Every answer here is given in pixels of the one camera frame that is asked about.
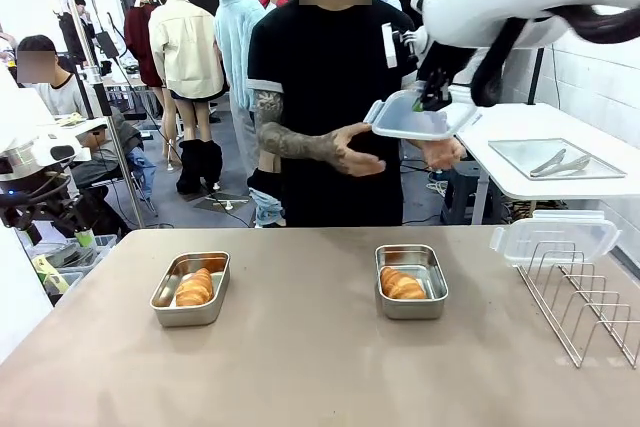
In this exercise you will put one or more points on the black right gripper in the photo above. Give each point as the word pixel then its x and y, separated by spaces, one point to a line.
pixel 445 59

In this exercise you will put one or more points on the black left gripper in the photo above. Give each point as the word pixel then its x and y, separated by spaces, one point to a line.
pixel 60 214

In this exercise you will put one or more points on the clear plastic container lid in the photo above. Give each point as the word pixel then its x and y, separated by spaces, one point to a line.
pixel 550 242
pixel 425 124

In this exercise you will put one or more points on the rectangular stainless steel container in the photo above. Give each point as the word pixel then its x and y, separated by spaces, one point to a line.
pixel 410 309
pixel 187 316

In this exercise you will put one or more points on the tattooed right forearm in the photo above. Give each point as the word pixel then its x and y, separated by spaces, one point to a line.
pixel 290 139

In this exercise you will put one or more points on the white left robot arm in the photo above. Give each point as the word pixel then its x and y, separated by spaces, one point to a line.
pixel 30 117

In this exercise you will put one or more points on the person's left hand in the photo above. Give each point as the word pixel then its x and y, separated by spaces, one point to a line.
pixel 445 154

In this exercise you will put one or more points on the tattooed right hand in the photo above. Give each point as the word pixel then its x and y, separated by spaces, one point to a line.
pixel 355 157

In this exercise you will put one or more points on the clear storage bins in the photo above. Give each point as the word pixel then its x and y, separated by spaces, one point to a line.
pixel 65 262

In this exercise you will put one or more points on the white side table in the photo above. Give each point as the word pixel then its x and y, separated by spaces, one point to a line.
pixel 500 127

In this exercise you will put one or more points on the flat steel tray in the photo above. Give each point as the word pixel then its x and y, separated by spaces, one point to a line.
pixel 515 154

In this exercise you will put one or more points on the dark stool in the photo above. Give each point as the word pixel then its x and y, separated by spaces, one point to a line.
pixel 457 197

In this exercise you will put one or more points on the person in black t-shirt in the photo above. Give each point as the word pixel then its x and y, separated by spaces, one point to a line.
pixel 325 72

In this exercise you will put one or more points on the golden croissant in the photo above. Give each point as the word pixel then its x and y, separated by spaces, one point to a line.
pixel 195 289
pixel 402 284

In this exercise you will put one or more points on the metal tongs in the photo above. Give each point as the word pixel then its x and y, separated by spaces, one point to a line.
pixel 555 163

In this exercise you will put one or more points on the seated person in white shirt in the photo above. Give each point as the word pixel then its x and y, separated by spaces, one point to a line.
pixel 65 94

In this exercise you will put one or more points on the metal pole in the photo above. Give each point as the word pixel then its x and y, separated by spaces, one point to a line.
pixel 90 62

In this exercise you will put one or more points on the black power adapter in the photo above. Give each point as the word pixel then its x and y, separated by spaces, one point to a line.
pixel 106 43

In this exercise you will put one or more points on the mannequin in red clothes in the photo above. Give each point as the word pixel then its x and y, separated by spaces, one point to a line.
pixel 142 42

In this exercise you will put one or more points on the mannequin in light blue jacket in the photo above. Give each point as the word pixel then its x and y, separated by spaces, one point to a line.
pixel 235 47

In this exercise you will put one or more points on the standing person in black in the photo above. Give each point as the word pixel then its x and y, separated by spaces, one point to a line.
pixel 80 32

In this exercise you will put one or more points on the mannequin in cream shirt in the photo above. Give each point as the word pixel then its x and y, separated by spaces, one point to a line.
pixel 185 47

